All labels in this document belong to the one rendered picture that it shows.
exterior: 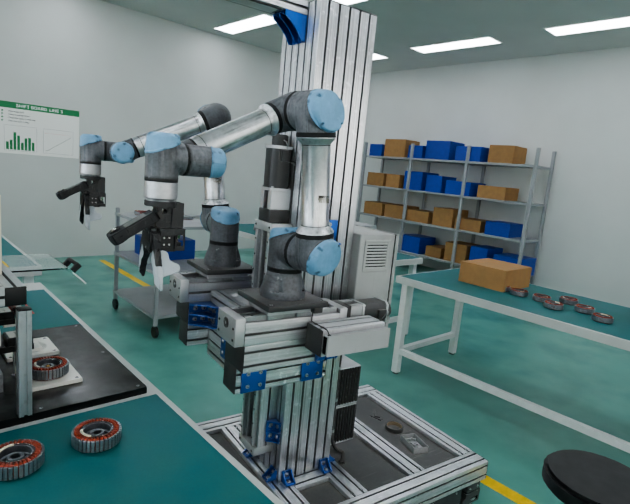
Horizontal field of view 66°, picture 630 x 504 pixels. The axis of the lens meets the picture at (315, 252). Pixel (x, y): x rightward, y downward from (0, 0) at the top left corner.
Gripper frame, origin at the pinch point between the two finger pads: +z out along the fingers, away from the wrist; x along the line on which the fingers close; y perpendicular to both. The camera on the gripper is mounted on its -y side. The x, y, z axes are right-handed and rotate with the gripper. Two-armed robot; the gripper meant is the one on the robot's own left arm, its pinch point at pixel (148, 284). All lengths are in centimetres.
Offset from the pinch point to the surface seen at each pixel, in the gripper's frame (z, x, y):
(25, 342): 18.8, 20.1, -23.8
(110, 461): 40.3, -5.9, -8.7
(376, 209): 28, 516, 529
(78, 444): 38.0, 0.5, -14.5
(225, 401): 115, 141, 89
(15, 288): 4.0, 17.5, -26.0
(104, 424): 37.3, 5.8, -7.8
